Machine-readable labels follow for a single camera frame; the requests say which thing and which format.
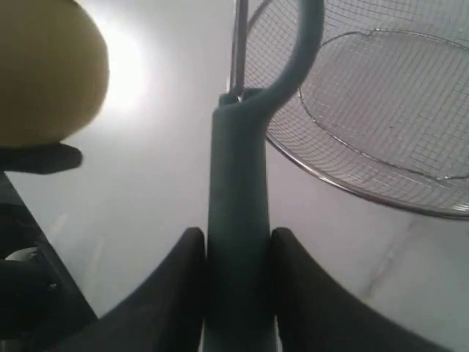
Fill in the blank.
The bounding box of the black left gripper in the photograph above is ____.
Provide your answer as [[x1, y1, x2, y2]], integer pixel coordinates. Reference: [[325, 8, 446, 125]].
[[1, 174, 98, 351]]

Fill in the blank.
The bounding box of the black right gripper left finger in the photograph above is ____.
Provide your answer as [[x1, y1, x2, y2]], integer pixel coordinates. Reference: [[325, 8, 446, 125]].
[[54, 227, 205, 351]]

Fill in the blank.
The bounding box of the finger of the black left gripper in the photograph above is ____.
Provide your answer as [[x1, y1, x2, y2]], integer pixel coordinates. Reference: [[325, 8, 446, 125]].
[[1, 143, 81, 172]]

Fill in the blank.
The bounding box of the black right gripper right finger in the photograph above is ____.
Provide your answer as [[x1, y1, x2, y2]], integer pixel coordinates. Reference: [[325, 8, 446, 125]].
[[270, 227, 445, 351]]

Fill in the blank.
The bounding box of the teal handled vegetable peeler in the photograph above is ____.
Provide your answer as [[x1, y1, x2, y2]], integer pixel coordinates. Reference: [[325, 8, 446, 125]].
[[203, 1, 325, 351]]

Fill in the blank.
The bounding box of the yellow lemon with sticker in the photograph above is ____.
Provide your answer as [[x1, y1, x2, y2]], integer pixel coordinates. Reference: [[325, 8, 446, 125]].
[[1, 1, 110, 148]]

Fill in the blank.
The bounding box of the oval metal mesh basket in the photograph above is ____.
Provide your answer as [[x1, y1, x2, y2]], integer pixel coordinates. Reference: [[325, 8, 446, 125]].
[[267, 1, 468, 220]]

